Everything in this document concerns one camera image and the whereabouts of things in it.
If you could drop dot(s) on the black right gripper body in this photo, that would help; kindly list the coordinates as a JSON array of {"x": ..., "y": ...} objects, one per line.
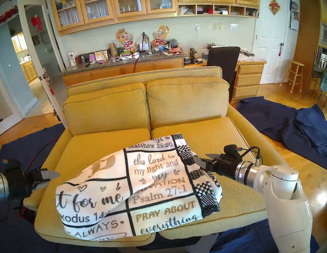
[{"x": 225, "y": 165}]

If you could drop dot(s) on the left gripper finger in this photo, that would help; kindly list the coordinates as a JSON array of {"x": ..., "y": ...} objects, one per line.
[
  {"x": 49, "y": 175},
  {"x": 42, "y": 185}
]

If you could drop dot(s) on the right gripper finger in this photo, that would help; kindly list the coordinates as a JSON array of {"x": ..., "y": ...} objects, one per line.
[
  {"x": 215, "y": 157},
  {"x": 203, "y": 164}
]

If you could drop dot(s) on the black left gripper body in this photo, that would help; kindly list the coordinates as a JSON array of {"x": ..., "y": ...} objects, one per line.
[{"x": 21, "y": 183}]

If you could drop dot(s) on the white printed fleece blanket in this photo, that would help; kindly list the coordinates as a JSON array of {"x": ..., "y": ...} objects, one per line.
[{"x": 159, "y": 188}]

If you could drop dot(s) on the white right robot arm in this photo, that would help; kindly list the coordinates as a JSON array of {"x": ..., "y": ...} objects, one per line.
[{"x": 288, "y": 210}]

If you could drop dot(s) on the large navy moving blanket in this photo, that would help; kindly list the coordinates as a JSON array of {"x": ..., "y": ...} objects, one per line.
[{"x": 17, "y": 242}]

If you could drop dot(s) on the crumpled navy moving blanket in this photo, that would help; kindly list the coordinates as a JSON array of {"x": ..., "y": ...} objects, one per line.
[{"x": 317, "y": 134}]

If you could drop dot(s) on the yellow sofa back cushion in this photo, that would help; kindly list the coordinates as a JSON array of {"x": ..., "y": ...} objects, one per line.
[
  {"x": 187, "y": 100},
  {"x": 104, "y": 111}
]

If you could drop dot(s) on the wooden desk with drawers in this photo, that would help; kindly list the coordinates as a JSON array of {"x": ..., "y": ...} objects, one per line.
[{"x": 248, "y": 80}]

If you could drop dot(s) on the long red hanging tassel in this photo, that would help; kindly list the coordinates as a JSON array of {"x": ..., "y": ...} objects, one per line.
[{"x": 50, "y": 87}]

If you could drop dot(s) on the black office chair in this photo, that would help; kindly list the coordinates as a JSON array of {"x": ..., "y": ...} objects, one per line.
[{"x": 223, "y": 60}]

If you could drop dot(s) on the wooden kitchen base cabinet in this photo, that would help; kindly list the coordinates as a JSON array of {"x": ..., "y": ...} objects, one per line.
[{"x": 30, "y": 72}]

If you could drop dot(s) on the stack of desk papers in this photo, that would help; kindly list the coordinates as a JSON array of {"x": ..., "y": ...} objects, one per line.
[{"x": 250, "y": 56}]

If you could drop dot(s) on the orange box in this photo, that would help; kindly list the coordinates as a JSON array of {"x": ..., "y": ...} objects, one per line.
[{"x": 176, "y": 51}]

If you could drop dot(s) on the white carton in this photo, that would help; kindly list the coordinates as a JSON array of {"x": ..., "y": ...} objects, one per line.
[{"x": 72, "y": 59}]

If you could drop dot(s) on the granite counter wooden cabinets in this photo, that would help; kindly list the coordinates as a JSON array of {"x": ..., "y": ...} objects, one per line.
[{"x": 108, "y": 73}]

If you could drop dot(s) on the wooden stool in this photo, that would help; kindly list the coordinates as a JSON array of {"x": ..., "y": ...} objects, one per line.
[{"x": 296, "y": 64}]

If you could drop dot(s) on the white panel door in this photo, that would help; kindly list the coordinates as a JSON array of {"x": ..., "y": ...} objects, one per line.
[{"x": 268, "y": 39}]

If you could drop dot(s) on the teal hanging cloth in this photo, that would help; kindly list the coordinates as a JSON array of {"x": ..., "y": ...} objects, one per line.
[{"x": 326, "y": 81}]

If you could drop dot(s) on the metal kitchen faucet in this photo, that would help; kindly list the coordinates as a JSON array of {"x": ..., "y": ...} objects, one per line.
[{"x": 146, "y": 38}]

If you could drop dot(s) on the brown paper roll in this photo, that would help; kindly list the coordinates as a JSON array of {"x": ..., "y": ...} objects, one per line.
[{"x": 113, "y": 49}]

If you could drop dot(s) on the red gold diamond decoration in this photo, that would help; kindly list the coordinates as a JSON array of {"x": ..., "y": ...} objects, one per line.
[{"x": 274, "y": 6}]

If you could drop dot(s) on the red garland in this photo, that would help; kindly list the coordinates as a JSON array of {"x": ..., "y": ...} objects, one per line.
[{"x": 2, "y": 17}]

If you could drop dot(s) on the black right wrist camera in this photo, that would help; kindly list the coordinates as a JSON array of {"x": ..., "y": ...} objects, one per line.
[{"x": 231, "y": 150}]

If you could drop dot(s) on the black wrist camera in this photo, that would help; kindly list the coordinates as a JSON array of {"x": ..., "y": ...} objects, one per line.
[
  {"x": 231, "y": 150},
  {"x": 12, "y": 165}
]

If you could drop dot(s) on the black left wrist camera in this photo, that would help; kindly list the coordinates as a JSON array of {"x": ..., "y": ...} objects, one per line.
[{"x": 12, "y": 165}]

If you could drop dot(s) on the yellow fabric sofa frame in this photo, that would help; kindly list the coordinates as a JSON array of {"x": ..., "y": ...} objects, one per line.
[{"x": 145, "y": 77}]

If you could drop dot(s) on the small picture frame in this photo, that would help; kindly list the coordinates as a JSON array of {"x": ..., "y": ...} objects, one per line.
[{"x": 101, "y": 56}]

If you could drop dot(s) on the wide white switch plate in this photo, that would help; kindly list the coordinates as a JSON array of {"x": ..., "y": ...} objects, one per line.
[{"x": 233, "y": 26}]

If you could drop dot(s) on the cartoon child wall decoration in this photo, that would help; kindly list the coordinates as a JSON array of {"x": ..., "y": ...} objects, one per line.
[
  {"x": 124, "y": 37},
  {"x": 161, "y": 34}
]

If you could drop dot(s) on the wall calendar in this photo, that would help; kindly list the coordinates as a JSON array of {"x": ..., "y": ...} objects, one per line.
[{"x": 295, "y": 20}]

